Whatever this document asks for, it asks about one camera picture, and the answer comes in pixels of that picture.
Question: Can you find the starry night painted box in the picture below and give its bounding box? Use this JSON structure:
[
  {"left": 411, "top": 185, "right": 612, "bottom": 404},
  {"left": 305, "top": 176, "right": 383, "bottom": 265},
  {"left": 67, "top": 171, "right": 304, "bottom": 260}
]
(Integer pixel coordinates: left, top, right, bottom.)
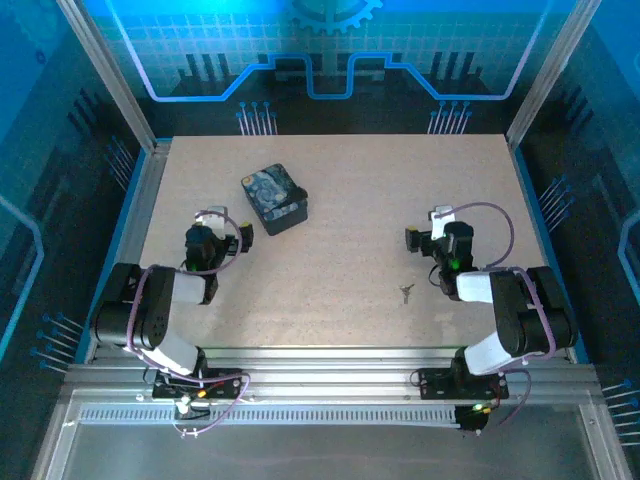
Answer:
[{"left": 239, "top": 162, "right": 310, "bottom": 237}]

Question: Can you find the arm base electronics board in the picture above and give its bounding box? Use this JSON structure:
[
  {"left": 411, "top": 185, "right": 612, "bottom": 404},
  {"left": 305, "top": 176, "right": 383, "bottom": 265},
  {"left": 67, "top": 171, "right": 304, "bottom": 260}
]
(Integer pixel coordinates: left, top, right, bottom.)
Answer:
[
  {"left": 455, "top": 402, "right": 494, "bottom": 437},
  {"left": 172, "top": 387, "right": 214, "bottom": 420}
]

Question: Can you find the blue table edge strip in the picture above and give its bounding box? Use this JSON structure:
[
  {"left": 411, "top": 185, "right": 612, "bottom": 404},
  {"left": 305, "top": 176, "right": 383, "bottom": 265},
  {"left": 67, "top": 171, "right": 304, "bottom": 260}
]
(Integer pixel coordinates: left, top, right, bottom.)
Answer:
[{"left": 78, "top": 147, "right": 149, "bottom": 364}]

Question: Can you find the grey metal bottom panel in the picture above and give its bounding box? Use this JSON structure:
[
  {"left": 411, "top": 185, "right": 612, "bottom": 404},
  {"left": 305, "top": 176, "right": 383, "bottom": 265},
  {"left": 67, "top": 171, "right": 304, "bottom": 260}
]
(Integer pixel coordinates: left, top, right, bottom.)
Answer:
[{"left": 37, "top": 399, "right": 632, "bottom": 480}]

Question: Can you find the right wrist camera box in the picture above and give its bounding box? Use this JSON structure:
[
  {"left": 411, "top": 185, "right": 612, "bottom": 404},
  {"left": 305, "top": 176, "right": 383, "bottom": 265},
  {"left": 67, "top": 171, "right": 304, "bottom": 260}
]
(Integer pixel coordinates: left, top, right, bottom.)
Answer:
[{"left": 428, "top": 203, "right": 456, "bottom": 226}]

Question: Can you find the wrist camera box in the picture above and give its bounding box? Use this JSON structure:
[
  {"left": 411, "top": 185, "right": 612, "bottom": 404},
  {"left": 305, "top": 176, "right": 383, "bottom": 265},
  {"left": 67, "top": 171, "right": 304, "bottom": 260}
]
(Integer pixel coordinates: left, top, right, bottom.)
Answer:
[
  {"left": 193, "top": 204, "right": 229, "bottom": 232},
  {"left": 428, "top": 203, "right": 456, "bottom": 226}
]

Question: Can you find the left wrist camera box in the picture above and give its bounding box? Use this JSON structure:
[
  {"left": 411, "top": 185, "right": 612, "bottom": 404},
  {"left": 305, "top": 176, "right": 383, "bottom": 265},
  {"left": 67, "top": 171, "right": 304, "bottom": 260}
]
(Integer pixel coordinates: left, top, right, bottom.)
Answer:
[{"left": 193, "top": 204, "right": 229, "bottom": 232}]

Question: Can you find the aluminium side frame rail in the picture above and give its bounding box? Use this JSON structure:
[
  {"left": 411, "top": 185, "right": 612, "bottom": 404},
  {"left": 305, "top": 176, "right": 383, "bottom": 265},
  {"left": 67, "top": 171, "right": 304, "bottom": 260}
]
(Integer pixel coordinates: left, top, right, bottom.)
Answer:
[{"left": 87, "top": 139, "right": 171, "bottom": 364}]

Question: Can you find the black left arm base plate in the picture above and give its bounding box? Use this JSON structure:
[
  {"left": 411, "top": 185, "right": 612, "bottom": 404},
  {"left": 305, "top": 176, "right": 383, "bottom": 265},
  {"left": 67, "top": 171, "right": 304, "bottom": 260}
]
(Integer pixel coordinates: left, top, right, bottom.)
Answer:
[{"left": 152, "top": 367, "right": 245, "bottom": 401}]

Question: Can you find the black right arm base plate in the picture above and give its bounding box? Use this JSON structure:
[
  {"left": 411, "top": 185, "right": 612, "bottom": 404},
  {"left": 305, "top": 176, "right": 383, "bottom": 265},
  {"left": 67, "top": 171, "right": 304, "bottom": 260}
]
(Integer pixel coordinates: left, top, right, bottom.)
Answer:
[{"left": 416, "top": 367, "right": 510, "bottom": 401}]

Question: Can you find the aluminium front frame rail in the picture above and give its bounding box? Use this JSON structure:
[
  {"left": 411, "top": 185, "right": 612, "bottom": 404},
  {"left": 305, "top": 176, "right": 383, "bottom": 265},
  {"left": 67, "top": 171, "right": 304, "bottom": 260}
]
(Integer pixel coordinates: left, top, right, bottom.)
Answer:
[{"left": 63, "top": 347, "right": 601, "bottom": 401}]

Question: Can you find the slotted grey cable duct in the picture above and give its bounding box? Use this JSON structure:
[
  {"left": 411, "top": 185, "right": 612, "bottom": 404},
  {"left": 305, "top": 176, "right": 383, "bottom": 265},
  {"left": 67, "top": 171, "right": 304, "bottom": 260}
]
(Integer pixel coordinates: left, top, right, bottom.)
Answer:
[{"left": 78, "top": 405, "right": 464, "bottom": 427}]

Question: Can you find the aluminium frame post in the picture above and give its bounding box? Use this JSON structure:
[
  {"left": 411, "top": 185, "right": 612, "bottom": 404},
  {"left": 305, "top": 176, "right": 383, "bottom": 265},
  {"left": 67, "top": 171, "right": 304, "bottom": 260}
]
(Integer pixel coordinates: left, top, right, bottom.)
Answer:
[
  {"left": 504, "top": 0, "right": 604, "bottom": 149},
  {"left": 54, "top": 0, "right": 159, "bottom": 154}
]

